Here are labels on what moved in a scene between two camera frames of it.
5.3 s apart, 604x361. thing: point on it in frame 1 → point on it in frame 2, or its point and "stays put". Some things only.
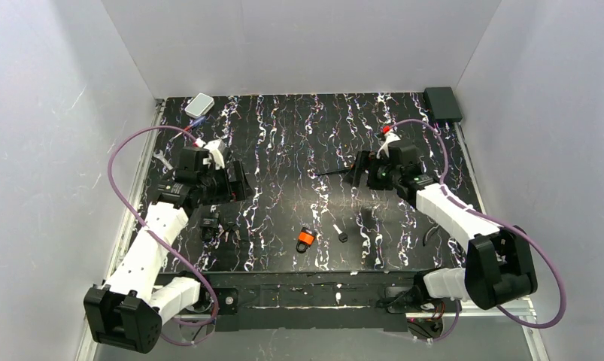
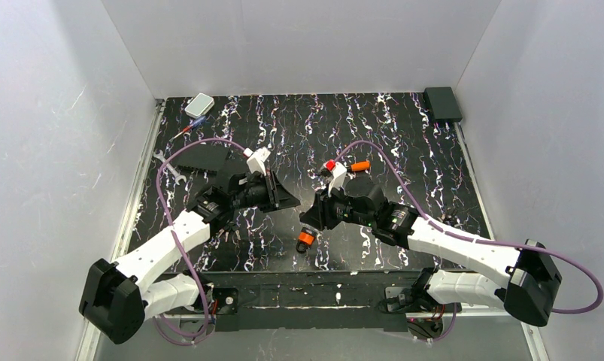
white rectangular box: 199,105 stays put
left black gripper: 232,180 → 272,191
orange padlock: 306,238 stays put
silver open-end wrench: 162,158 stays put
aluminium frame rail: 132,204 stays put
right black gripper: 366,169 → 324,210
